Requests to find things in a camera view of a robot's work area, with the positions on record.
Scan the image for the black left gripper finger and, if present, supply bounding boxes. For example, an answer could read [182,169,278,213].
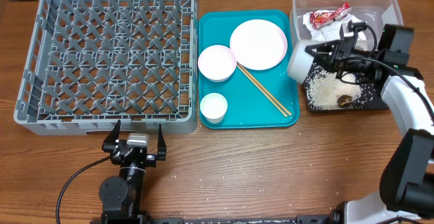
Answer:
[102,120,121,153]
[156,124,167,161]

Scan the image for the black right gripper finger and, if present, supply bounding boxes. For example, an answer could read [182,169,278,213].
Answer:
[304,40,339,56]
[313,56,339,73]

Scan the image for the white rice pile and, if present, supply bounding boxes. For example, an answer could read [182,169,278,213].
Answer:
[306,71,361,110]

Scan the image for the grey small bowl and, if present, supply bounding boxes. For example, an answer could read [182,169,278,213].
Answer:
[287,40,319,83]

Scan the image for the brown food scrap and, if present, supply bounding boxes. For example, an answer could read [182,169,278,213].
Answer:
[337,95,353,108]

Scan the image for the white plastic cup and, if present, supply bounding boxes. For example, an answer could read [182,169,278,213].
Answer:
[199,93,228,124]

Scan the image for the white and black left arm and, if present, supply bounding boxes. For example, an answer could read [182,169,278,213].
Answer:
[99,122,167,223]

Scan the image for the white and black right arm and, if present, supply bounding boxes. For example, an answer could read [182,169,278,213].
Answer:
[301,23,433,223]

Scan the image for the clear plastic waste bin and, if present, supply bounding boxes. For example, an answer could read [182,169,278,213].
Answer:
[290,0,403,51]

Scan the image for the crumpled white paper napkin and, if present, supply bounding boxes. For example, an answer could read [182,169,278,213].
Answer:
[302,12,362,41]

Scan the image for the black rectangular tray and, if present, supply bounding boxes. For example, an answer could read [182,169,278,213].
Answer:
[303,63,388,112]

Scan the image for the red snack wrapper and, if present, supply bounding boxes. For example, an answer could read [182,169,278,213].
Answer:
[309,3,351,30]

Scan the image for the upper wooden chopstick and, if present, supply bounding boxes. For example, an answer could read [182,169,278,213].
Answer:
[237,62,293,117]

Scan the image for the wooden chopstick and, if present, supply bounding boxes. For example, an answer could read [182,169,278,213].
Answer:
[237,62,293,117]
[236,64,289,118]

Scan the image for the large white round plate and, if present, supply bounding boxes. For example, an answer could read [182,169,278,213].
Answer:
[229,19,288,71]

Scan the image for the lower wooden chopstick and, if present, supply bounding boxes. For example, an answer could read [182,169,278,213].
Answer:
[236,64,289,118]

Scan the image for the teal serving tray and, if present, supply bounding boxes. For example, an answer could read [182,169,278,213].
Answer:
[198,10,300,130]

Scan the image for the grey plastic dish rack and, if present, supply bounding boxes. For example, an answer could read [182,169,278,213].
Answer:
[14,0,198,135]

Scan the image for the white shallow bowl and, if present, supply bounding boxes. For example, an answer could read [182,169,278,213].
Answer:
[198,45,237,82]

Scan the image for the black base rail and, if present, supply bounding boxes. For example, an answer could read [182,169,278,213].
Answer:
[150,214,328,224]

